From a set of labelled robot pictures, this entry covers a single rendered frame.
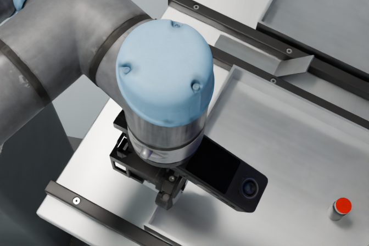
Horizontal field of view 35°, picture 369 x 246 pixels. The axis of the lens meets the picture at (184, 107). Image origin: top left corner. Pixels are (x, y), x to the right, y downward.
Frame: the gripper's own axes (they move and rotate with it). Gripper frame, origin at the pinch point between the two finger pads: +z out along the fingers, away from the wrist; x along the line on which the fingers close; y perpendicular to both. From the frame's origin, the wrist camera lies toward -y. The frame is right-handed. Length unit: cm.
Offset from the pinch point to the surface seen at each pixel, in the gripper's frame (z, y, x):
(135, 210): 3.9, 4.3, 4.1
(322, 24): 3.6, -6.5, -34.5
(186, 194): 3.7, -0.7, -1.0
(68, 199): 1.9, 12.5, 7.5
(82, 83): 92, 52, -38
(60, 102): 92, 54, -29
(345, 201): -0.9, -19.4, -8.7
